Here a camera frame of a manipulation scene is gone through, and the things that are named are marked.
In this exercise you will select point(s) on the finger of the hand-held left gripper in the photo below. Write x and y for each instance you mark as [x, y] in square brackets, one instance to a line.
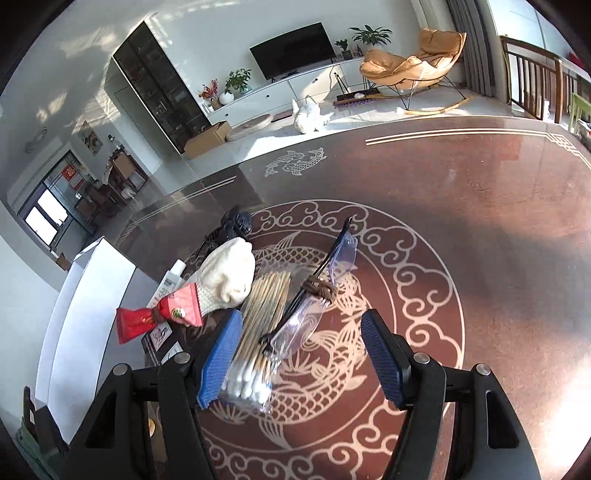
[383, 360]
[221, 360]

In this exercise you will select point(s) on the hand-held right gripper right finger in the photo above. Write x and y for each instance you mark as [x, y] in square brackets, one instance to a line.
[383, 360]

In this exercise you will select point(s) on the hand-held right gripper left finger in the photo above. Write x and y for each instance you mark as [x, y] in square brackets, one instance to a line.
[221, 360]

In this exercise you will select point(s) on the pack of cotton swabs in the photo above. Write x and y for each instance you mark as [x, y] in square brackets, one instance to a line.
[263, 323]

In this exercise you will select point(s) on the black cardboard box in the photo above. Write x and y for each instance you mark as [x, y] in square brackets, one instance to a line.
[161, 341]

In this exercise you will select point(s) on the white storage container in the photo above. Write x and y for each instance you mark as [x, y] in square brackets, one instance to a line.
[83, 323]

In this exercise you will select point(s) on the red snack packet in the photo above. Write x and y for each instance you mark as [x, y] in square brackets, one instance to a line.
[171, 311]

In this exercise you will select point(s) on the cream knitted cloth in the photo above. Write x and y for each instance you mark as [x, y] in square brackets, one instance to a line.
[226, 277]

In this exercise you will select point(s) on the white tube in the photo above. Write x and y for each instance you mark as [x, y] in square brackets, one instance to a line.
[168, 281]

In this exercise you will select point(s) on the black hair clip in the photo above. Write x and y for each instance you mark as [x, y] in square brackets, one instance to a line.
[235, 224]

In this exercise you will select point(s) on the wooden dining chair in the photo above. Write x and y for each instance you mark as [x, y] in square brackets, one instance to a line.
[129, 170]

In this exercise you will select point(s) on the round beige cat scratcher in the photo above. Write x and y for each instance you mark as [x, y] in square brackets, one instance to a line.
[249, 127]

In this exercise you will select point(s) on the red door poster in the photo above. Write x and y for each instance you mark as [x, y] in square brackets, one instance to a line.
[74, 175]

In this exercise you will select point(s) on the white cat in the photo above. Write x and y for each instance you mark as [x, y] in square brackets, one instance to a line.
[309, 115]

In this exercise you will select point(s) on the dark low floor tray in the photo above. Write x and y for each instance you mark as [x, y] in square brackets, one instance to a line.
[358, 99]

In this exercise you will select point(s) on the white round vase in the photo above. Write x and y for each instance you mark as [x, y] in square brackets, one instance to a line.
[226, 98]

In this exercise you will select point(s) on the red flower arrangement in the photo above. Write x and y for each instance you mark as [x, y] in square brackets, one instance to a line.
[210, 90]

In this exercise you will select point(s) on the white television cabinet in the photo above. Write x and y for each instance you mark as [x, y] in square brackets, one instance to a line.
[277, 94]

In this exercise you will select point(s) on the green potted plant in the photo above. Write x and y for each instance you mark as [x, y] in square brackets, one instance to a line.
[238, 81]

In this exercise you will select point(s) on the dark glass display cabinet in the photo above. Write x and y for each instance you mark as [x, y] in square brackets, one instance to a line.
[157, 87]

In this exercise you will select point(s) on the round ceiling light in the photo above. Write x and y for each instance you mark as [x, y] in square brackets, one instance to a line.
[36, 141]

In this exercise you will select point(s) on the orange lounge chair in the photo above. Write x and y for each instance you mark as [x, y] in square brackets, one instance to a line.
[406, 64]

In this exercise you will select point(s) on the small potted plant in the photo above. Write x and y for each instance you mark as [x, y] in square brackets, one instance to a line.
[342, 46]

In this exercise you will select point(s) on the black television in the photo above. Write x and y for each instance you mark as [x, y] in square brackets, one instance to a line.
[293, 50]

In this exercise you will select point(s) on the wooden slatted chair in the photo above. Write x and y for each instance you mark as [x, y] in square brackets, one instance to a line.
[531, 78]

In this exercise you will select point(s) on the large leafy potted plant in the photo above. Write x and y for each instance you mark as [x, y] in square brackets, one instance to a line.
[371, 36]

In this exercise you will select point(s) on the grey curtain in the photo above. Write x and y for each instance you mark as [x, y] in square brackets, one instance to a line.
[471, 41]

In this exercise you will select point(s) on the framed wall picture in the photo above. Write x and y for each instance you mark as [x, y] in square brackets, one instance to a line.
[90, 137]

